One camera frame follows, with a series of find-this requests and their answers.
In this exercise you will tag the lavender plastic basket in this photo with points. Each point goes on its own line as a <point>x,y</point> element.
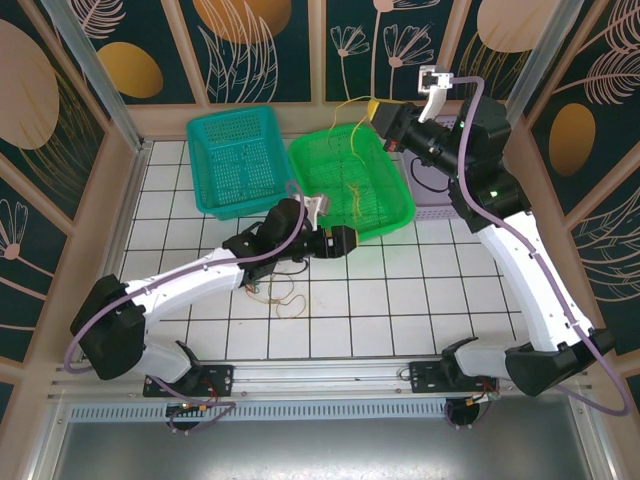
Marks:
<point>435,212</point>

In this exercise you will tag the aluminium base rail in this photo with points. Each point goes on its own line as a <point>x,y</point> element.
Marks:
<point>320,375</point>

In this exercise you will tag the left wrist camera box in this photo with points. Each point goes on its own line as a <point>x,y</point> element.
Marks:
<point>320,204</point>

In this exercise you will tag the yellow power connector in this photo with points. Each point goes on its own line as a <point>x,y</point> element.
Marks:
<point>201,409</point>
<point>475,401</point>

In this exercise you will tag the grey metal sheet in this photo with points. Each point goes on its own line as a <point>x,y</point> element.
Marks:
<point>320,450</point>

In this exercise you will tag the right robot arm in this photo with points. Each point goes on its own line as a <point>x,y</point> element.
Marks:
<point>525,280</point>

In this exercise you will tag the teal plastic basket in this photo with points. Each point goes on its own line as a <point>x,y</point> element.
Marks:
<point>240,165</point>

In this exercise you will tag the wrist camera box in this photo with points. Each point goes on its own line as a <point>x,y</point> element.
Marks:
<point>320,204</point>
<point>435,79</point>

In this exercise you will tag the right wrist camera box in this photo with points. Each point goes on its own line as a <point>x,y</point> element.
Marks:
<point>435,79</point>

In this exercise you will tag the aluminium side rail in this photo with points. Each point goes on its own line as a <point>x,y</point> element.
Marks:
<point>129,200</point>

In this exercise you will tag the green plastic basket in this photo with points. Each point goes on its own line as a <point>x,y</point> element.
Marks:
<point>345,175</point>

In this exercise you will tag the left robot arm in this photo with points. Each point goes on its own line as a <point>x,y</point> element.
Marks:
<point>190,280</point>

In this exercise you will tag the aluminium corner post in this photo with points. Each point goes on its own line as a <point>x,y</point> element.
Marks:
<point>105,85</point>
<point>545,50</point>

